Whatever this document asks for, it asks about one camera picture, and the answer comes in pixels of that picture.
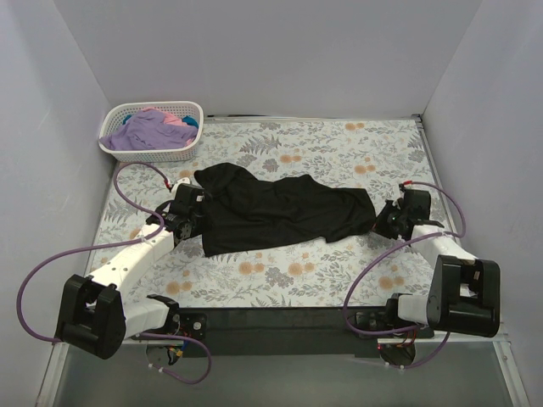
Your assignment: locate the black t shirt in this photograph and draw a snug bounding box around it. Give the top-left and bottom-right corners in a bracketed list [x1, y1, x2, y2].
[194, 163, 377, 257]

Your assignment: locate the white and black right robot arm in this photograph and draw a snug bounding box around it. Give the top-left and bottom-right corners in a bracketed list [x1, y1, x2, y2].
[373, 181, 501, 337]

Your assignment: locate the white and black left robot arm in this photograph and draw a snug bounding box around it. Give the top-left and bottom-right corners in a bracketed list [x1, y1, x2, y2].
[54, 178, 207, 359]

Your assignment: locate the floral patterned table mat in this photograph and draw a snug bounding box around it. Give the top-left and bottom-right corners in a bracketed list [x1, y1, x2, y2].
[80, 120, 473, 309]

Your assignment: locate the purple t shirt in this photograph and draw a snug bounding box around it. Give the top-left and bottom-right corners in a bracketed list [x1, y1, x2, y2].
[100, 109, 199, 151]

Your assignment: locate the blue garment in basket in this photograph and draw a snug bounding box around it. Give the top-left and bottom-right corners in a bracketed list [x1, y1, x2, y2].
[182, 116, 199, 128]

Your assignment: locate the white plastic laundry basket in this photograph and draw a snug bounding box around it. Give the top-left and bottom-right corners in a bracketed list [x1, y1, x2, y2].
[98, 101, 204, 162]

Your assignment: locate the pink garment in basket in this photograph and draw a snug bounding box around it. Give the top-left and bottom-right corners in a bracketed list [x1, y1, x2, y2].
[143, 107, 187, 126]

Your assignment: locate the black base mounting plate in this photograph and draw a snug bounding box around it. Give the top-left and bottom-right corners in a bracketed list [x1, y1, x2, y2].
[130, 308, 425, 360]

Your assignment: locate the aluminium frame rail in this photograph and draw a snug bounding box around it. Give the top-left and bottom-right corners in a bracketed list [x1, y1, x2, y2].
[50, 334, 141, 347]

